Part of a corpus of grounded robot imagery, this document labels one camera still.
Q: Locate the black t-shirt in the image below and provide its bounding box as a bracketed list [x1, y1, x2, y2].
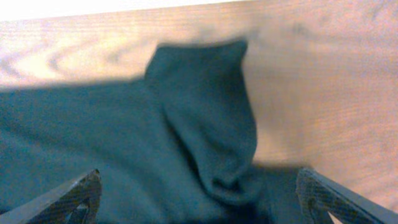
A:
[1, 41, 304, 223]

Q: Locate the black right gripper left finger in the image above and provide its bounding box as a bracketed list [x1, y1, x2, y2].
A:
[1, 169, 102, 224]

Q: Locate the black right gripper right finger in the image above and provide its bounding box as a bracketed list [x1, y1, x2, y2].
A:
[296, 168, 397, 224]

